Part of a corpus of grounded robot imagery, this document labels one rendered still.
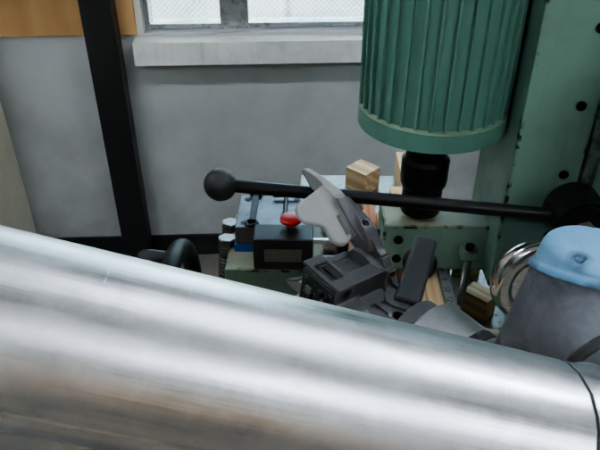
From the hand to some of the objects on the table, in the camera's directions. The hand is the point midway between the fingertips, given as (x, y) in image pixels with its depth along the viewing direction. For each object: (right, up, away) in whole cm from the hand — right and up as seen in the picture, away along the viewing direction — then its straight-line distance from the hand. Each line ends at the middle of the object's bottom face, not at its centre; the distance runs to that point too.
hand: (299, 225), depth 73 cm
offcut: (+11, +7, +45) cm, 47 cm away
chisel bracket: (+18, -5, +18) cm, 26 cm away
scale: (+20, -3, +21) cm, 29 cm away
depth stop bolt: (+22, -10, +16) cm, 29 cm away
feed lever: (+2, -6, +2) cm, 7 cm away
